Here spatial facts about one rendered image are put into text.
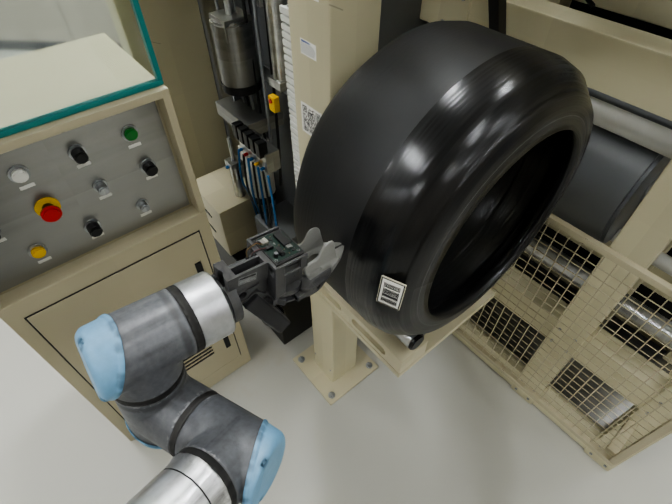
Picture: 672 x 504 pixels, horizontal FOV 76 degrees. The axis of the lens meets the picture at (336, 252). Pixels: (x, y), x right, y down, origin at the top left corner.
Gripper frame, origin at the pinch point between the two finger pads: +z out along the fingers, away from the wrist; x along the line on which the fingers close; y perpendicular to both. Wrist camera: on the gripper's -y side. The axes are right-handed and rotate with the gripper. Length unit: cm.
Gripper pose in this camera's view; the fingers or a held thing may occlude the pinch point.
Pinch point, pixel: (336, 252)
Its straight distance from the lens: 68.4
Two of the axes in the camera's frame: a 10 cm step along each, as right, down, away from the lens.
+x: -6.4, -5.8, 5.1
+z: 7.7, -3.9, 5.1
